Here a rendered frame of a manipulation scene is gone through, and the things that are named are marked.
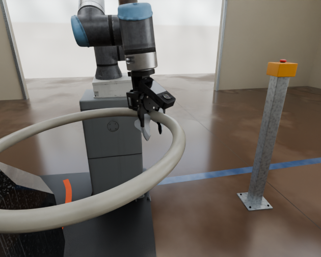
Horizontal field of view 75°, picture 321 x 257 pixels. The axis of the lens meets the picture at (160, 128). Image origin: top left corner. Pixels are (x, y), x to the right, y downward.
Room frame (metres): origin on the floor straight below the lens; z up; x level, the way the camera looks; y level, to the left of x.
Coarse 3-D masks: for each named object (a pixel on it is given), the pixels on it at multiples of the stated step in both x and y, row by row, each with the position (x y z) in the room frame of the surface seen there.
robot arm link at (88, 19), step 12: (84, 0) 0.76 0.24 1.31; (96, 0) 0.77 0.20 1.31; (84, 12) 0.71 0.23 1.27; (96, 12) 0.72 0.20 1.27; (72, 24) 0.68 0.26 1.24; (84, 24) 0.68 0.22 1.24; (96, 24) 0.68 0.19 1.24; (108, 24) 0.69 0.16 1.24; (84, 36) 0.68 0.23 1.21; (96, 36) 0.68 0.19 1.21; (108, 36) 0.69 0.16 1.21
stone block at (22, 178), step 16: (0, 176) 0.54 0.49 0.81; (16, 176) 0.60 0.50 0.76; (32, 176) 0.73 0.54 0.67; (0, 192) 0.49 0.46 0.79; (16, 192) 0.53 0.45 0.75; (32, 192) 0.61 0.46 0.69; (48, 192) 0.71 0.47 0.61; (0, 208) 0.46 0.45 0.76; (16, 208) 0.51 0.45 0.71; (32, 208) 0.58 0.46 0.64; (0, 240) 0.42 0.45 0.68; (16, 240) 0.47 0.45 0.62; (32, 240) 0.54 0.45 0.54; (48, 240) 0.62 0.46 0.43; (64, 240) 0.74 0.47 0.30; (0, 256) 0.40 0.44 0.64; (16, 256) 0.45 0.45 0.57; (32, 256) 0.51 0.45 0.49; (48, 256) 0.60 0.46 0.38
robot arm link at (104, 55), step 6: (96, 48) 1.46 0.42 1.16; (102, 48) 1.45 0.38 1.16; (108, 48) 1.46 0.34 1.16; (114, 48) 1.46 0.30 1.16; (96, 54) 1.47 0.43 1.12; (102, 54) 1.45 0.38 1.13; (108, 54) 1.46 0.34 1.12; (114, 54) 1.46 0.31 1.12; (96, 60) 1.48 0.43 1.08; (102, 60) 1.45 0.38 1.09; (108, 60) 1.46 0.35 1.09; (114, 60) 1.49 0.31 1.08
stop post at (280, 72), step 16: (272, 64) 1.36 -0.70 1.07; (288, 64) 1.30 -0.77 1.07; (272, 80) 1.36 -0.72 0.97; (288, 80) 1.32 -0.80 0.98; (272, 96) 1.33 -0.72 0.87; (272, 112) 1.31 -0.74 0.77; (272, 128) 1.32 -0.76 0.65; (272, 144) 1.32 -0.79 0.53; (256, 160) 1.36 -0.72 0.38; (256, 176) 1.32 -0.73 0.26; (256, 192) 1.31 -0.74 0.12; (256, 208) 1.27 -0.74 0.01; (272, 208) 1.27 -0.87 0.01
